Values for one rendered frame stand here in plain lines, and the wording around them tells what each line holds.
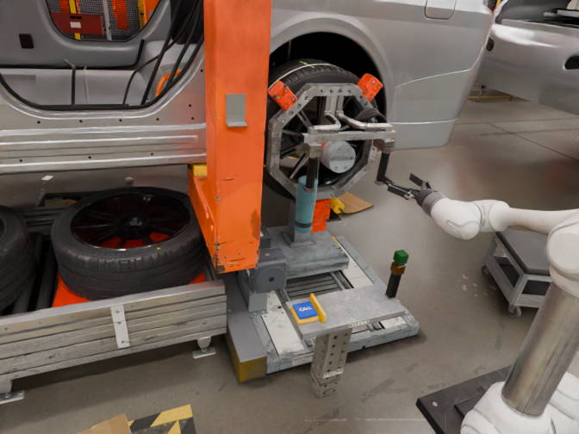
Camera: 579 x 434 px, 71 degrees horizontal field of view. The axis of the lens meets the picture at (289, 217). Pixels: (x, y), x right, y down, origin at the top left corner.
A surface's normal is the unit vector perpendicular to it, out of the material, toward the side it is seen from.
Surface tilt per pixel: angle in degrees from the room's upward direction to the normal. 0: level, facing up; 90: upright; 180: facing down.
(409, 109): 90
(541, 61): 87
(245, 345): 0
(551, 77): 91
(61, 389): 0
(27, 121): 92
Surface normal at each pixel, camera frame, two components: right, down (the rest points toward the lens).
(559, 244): -0.90, 0.06
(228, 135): 0.36, 0.50
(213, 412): 0.08, -0.86
